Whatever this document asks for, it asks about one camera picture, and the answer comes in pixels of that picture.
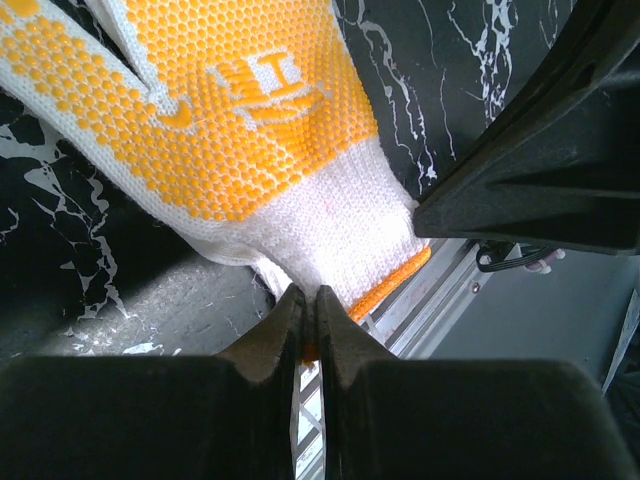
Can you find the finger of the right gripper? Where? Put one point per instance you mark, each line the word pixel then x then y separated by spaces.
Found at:
pixel 559 167

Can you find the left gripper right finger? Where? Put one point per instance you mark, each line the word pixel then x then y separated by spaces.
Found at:
pixel 388 418

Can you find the aluminium front rail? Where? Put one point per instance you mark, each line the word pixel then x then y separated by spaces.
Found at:
pixel 410 323

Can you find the yellow dotted work glove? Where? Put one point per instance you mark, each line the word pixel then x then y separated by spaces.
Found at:
pixel 242 125

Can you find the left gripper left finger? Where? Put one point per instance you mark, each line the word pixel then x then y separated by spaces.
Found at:
pixel 222 416

